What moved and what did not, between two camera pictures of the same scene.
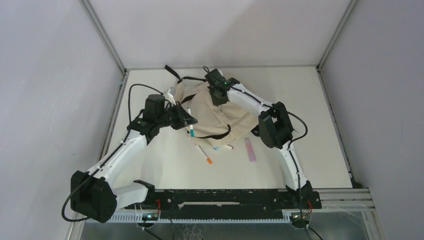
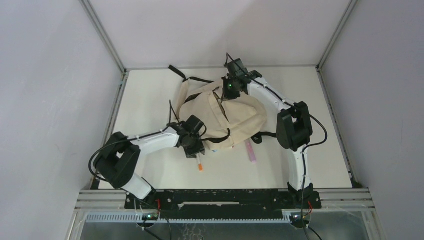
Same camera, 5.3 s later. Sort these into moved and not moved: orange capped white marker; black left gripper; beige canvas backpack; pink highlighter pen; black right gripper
Moved: orange capped white marker; black left gripper; black right gripper
Not moved: pink highlighter pen; beige canvas backpack
